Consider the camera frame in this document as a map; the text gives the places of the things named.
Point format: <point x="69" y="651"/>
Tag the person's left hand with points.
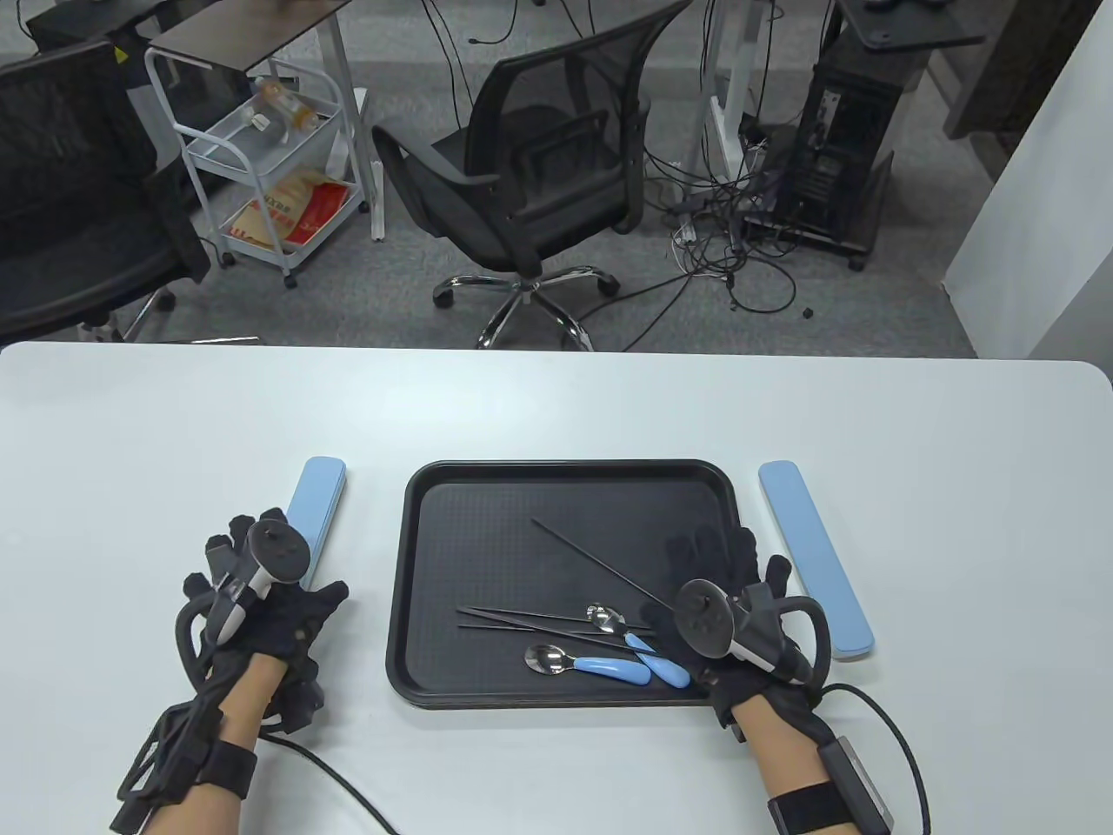
<point x="296" y="617"/>

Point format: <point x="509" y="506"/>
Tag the person's right hand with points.
<point x="717" y="557"/>

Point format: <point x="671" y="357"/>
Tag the blue lid lunch box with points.
<point x="317" y="496"/>
<point x="800" y="531"/>

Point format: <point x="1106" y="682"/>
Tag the black chopstick utensil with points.
<point x="604" y="565"/>
<point x="565" y="628"/>
<point x="487" y="612"/>
<point x="487" y="626"/>

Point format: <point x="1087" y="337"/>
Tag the person's right forearm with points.
<point x="774" y="739"/>

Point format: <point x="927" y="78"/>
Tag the person's left forearm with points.
<point x="235" y="704"/>

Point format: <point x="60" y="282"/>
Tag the grey and white handheld controller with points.
<point x="276" y="552"/>
<point x="709" y="613"/>

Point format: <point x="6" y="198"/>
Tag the black glove connector block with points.
<point x="303" y="696"/>

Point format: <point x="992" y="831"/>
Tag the black plastic tray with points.
<point x="487" y="539"/>

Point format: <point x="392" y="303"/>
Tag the white power strip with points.
<point x="684" y="239"/>

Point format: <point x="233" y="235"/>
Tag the black mesh back office chair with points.
<point x="522" y="200"/>

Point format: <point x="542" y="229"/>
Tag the red and tan paper bag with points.
<point x="296" y="204"/>

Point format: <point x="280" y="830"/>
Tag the black padded office chair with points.
<point x="69" y="261"/>

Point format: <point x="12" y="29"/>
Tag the black computer tower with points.
<point x="843" y="130"/>

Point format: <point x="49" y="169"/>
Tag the white utility cart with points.
<point x="230" y="139"/>

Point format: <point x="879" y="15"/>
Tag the clear bottle orange liquid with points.
<point x="287" y="106"/>

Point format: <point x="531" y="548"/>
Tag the dark round edged desk top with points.
<point x="913" y="26"/>

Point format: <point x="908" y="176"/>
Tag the dark wooden panel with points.
<point x="1017" y="61"/>

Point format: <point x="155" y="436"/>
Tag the black wrist camera frame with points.
<point x="161" y="765"/>

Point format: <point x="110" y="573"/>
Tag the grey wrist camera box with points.
<point x="856" y="783"/>

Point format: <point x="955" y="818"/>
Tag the white desk leg frame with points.
<point x="739" y="70"/>

